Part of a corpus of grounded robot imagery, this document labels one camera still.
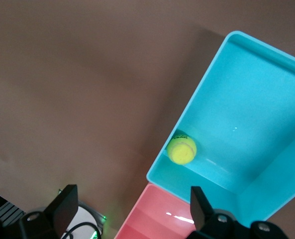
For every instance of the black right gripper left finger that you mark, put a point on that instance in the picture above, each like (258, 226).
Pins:
(52, 219)

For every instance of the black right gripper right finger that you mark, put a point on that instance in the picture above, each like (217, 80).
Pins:
(212, 224)

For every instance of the yellow tennis ball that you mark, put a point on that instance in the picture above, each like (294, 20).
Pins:
(182, 150)

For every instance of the pink plastic bin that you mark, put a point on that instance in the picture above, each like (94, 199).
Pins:
(157, 219)

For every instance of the blue plastic bin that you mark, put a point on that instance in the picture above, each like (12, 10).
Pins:
(249, 99)

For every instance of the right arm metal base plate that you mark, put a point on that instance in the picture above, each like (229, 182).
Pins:
(87, 211)

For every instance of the dark ribbed metal rail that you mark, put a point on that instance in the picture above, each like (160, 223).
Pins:
(3, 206)

